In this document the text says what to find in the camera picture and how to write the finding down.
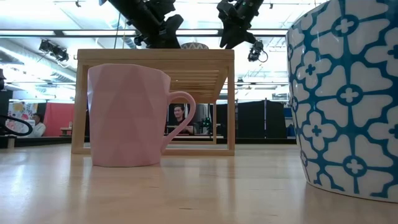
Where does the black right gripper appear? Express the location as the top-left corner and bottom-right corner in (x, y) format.
(219, 18), (257, 50)

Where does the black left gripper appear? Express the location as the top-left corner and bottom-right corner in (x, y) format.
(133, 14), (185, 50)

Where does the grey patterned white mug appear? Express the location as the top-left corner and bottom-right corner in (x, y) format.
(180, 42), (210, 50)

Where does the pink faceted mug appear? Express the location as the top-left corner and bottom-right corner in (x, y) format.
(86, 63), (197, 168)

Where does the wooden slatted rack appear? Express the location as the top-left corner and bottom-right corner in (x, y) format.
(70, 49), (236, 157)

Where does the black ceiling spotlight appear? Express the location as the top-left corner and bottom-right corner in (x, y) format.
(38, 39), (70, 63)
(248, 39), (269, 63)

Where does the person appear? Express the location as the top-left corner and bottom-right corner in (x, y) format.
(167, 104), (196, 135)
(29, 113), (47, 138)

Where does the black partition panel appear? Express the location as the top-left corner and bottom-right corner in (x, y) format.
(217, 100), (287, 139)

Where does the blue patterned white mug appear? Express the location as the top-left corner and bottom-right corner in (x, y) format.
(285, 0), (398, 204)

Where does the red partition panel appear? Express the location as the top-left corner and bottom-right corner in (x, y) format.
(43, 102), (75, 137)

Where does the colourful poster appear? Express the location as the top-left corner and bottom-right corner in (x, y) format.
(7, 101), (38, 134)

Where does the black metal table frame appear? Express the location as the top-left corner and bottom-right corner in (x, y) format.
(0, 134), (299, 149)

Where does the black cable loop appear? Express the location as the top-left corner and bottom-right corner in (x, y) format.
(0, 114), (34, 137)

